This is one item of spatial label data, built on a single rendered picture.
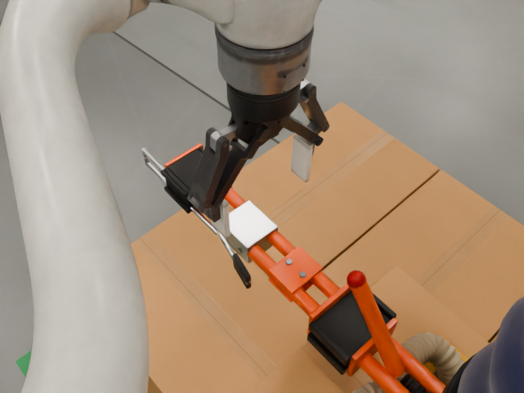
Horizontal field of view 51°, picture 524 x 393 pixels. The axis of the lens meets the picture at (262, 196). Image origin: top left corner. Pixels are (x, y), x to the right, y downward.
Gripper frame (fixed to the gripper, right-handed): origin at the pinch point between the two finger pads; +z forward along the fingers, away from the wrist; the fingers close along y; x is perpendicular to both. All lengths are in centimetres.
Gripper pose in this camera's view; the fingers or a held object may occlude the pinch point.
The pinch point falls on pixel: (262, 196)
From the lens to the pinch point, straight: 70.0
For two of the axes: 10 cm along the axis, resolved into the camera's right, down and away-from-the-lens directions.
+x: -6.6, -6.0, 4.6
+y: 7.5, -5.2, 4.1
